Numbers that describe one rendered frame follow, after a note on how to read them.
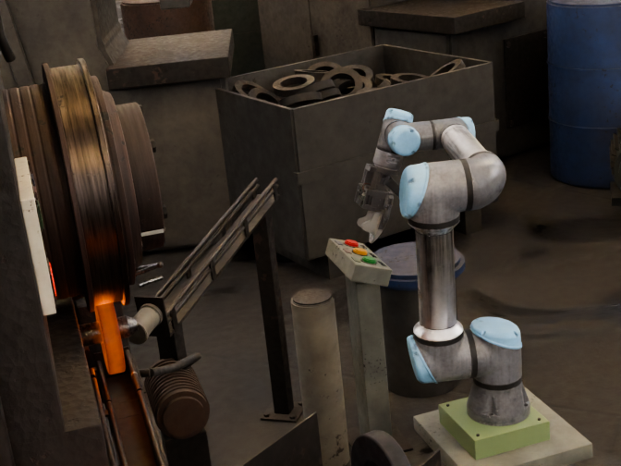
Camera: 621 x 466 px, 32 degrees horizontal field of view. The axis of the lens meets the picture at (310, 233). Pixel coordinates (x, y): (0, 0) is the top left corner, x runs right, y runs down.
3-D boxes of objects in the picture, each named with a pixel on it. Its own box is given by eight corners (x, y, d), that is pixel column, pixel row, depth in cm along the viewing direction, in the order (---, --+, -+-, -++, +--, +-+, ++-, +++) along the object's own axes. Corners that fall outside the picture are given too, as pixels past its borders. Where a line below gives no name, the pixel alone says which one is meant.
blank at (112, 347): (111, 389, 214) (127, 386, 214) (105, 349, 201) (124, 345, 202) (96, 324, 222) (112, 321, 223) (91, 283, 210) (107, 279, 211)
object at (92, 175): (64, 180, 233) (103, 359, 206) (37, 10, 197) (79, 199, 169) (93, 175, 235) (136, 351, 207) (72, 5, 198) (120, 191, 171)
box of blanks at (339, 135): (309, 288, 435) (289, 102, 410) (216, 239, 503) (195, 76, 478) (503, 224, 483) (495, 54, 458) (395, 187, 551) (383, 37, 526)
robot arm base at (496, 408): (509, 390, 269) (508, 354, 265) (542, 416, 255) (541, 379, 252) (456, 404, 264) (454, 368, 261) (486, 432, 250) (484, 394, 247)
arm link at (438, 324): (478, 387, 251) (473, 167, 230) (415, 396, 250) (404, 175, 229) (466, 362, 262) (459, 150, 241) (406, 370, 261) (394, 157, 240)
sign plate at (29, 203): (42, 316, 158) (19, 201, 152) (34, 260, 182) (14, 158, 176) (58, 312, 159) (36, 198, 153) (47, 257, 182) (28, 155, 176)
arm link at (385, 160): (397, 150, 289) (408, 157, 281) (393, 166, 290) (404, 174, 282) (371, 145, 286) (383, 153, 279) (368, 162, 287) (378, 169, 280)
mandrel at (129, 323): (52, 357, 208) (47, 337, 206) (50, 348, 212) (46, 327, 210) (140, 338, 212) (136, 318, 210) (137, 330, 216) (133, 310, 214)
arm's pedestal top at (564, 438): (525, 399, 281) (525, 386, 280) (593, 458, 252) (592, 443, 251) (413, 429, 273) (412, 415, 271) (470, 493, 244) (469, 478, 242)
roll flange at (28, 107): (17, 188, 231) (50, 370, 203) (-19, 18, 194) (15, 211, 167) (64, 180, 233) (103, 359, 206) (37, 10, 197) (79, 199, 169)
